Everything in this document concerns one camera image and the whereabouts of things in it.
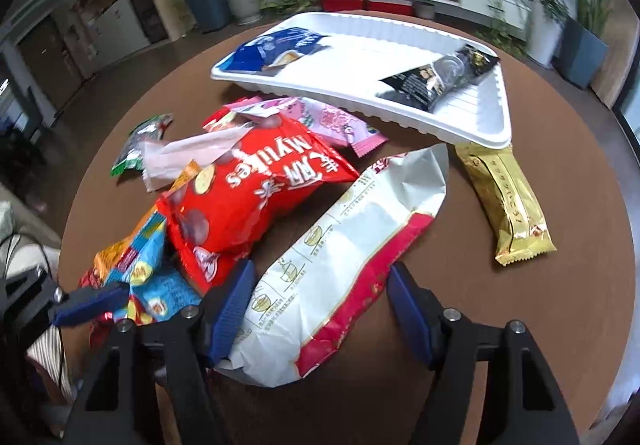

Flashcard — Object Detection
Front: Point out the translucent white long packet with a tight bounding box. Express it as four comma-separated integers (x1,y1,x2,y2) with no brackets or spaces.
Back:
141,122,256,192

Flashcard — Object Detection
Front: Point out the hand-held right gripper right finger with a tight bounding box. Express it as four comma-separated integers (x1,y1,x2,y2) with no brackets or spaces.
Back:
387,262,581,445

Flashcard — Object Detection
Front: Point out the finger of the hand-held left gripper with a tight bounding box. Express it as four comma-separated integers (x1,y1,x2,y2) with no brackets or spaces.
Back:
35,281,130,328

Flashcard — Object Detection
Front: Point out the large white red packet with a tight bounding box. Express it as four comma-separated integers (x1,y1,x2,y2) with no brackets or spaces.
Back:
215,143,449,388

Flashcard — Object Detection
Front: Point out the black snack packet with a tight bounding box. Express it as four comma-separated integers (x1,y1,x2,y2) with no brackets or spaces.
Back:
377,45,501,113

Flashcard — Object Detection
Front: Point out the red white patterned packet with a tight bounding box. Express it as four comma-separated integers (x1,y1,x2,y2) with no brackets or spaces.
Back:
202,96,301,133

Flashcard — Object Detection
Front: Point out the small shiny red packet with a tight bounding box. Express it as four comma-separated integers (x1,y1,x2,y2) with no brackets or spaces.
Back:
77,269,117,343

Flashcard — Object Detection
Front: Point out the wall display cabinet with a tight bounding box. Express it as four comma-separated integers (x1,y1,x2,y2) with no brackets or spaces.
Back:
60,0,151,76

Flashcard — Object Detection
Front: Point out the black cable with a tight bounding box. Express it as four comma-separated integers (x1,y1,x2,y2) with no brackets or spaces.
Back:
0,232,63,286

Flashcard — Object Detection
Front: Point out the tall plant blue square pot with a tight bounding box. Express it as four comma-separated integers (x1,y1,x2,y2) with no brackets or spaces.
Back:
537,0,615,90

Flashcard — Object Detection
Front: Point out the white plastic tray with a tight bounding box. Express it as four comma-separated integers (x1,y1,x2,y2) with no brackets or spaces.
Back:
210,11,514,146

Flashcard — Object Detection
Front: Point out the leafy plant white pot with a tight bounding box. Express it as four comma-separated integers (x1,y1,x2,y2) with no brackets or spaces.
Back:
522,0,571,68

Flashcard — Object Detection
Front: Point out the green snack packet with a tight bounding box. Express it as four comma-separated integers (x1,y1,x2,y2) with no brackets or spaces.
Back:
110,113,174,177

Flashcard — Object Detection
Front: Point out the orange snack packet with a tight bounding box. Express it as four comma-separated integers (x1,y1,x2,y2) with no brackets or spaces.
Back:
93,160,201,286

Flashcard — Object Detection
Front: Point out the blue colourful snack packet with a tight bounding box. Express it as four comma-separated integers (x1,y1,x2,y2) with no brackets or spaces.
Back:
112,212,203,326

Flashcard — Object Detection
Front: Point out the red storage box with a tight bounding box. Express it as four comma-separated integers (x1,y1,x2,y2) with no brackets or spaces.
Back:
367,0,416,17
320,0,365,14

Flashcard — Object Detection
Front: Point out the gold snack packet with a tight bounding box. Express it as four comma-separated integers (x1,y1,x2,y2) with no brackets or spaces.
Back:
454,142,557,267

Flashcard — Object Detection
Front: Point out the pink snack packet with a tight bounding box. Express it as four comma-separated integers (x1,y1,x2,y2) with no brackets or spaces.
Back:
295,99,389,158

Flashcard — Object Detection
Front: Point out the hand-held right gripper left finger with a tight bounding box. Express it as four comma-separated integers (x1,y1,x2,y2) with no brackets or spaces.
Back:
62,259,257,445

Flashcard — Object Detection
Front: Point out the large red snack bag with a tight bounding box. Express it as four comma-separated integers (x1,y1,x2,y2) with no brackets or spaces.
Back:
156,112,362,296

